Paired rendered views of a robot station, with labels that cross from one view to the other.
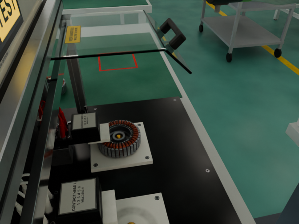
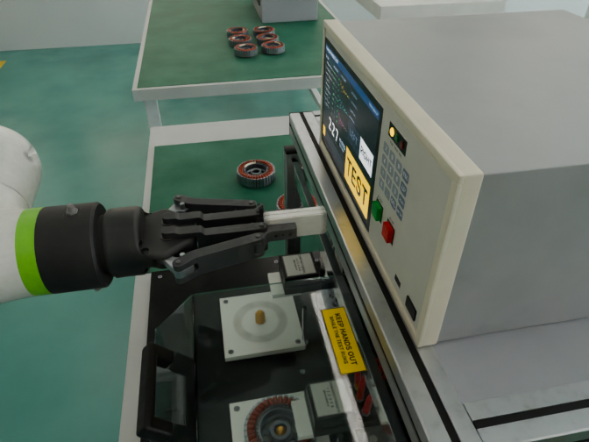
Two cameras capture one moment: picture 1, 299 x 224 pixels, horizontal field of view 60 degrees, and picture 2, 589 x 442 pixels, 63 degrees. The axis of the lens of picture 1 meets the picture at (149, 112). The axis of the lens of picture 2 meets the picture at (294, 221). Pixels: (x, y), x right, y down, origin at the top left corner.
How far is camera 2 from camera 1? 0.92 m
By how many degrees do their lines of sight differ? 105
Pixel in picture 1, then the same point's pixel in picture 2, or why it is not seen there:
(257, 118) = not seen: outside the picture
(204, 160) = not seen: hidden behind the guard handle
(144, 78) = not seen: outside the picture
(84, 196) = (293, 263)
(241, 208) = (134, 362)
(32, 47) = (338, 212)
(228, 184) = (132, 391)
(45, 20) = (359, 267)
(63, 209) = (307, 255)
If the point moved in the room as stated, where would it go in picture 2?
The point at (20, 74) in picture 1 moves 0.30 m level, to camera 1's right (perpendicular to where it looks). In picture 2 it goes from (326, 182) to (129, 183)
